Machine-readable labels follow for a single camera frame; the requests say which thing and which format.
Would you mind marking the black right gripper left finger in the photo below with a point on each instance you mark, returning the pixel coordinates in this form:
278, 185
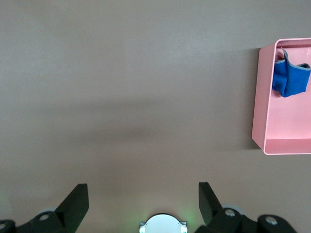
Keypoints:
70, 211

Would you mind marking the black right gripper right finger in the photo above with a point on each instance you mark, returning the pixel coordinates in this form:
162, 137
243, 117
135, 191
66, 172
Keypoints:
213, 213

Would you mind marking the blue cloth with grey trim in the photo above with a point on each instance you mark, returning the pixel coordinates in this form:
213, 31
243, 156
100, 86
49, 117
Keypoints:
291, 80

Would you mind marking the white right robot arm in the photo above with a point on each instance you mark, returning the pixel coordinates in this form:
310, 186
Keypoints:
162, 224

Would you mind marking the pink plastic bin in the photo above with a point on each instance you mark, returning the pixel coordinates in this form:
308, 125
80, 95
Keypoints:
286, 121

